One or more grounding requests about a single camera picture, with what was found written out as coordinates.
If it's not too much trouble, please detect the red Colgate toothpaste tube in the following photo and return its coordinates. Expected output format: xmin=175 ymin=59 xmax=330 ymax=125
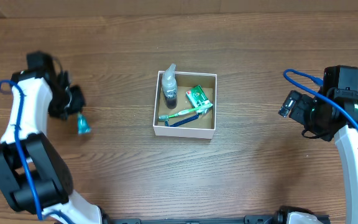
xmin=77 ymin=113 xmax=91 ymax=134

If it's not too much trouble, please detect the green toothbrush with cap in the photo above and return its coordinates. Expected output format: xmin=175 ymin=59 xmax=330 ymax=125
xmin=158 ymin=103 xmax=213 ymax=121

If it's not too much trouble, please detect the bottle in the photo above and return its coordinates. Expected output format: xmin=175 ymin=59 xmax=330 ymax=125
xmin=162 ymin=63 xmax=178 ymax=109

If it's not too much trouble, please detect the blue disposable razor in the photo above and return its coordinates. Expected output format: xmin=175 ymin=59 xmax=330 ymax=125
xmin=164 ymin=114 xmax=199 ymax=127

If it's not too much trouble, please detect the green soap packet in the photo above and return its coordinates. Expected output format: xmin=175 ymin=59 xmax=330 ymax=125
xmin=186 ymin=85 xmax=213 ymax=114

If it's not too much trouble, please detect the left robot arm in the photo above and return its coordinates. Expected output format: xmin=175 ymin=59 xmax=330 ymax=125
xmin=0 ymin=51 xmax=110 ymax=224

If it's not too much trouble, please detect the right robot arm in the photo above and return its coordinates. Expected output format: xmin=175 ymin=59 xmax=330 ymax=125
xmin=278 ymin=65 xmax=358 ymax=223

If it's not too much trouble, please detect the white cardboard box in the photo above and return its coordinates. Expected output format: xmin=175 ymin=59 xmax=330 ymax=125
xmin=152 ymin=71 xmax=218 ymax=139

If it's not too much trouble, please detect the right blue cable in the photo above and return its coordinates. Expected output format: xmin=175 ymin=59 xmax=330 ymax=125
xmin=283 ymin=68 xmax=358 ymax=178

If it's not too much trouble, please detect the blue cable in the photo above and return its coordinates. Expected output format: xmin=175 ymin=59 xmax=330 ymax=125
xmin=283 ymin=68 xmax=358 ymax=178
xmin=0 ymin=80 xmax=74 ymax=224

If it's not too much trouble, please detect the left blue cable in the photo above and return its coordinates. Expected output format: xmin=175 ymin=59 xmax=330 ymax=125
xmin=0 ymin=80 xmax=74 ymax=224

